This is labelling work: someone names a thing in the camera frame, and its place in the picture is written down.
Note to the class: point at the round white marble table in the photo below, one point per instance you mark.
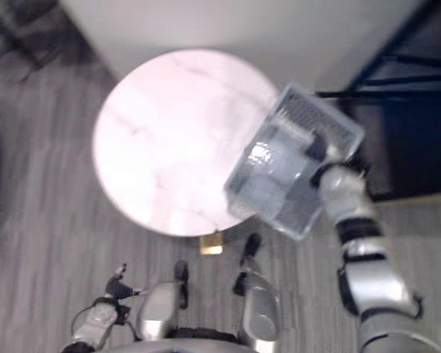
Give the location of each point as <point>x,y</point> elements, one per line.
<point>169,139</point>

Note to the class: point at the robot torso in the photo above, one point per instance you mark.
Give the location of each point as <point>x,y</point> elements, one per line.
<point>191,340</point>

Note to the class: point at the right robot leg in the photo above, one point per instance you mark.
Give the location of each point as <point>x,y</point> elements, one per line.
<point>259,305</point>

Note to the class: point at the robot leg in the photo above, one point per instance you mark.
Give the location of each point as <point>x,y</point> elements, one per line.
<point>160,305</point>
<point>259,305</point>

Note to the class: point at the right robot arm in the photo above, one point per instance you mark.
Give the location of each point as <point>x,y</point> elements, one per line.
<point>367,264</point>

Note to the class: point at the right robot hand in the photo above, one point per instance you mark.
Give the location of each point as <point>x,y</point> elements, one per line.
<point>317,147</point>

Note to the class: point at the left robot leg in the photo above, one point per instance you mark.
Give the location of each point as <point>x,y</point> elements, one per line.
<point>160,305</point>

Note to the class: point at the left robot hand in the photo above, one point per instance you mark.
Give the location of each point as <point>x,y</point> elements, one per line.
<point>117,287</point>

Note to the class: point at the dark metal frame furniture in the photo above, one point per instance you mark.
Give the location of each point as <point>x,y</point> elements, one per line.
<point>411,121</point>

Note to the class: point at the clear plastic basket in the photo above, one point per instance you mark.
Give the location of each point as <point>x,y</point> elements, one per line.
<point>279,176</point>

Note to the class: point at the gold table base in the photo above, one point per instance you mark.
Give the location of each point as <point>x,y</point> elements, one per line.
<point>211,243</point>

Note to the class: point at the dark chair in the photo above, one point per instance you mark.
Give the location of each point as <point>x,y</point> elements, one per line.
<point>25,33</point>

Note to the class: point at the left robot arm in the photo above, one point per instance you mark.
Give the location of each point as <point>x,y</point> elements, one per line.
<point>95,323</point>

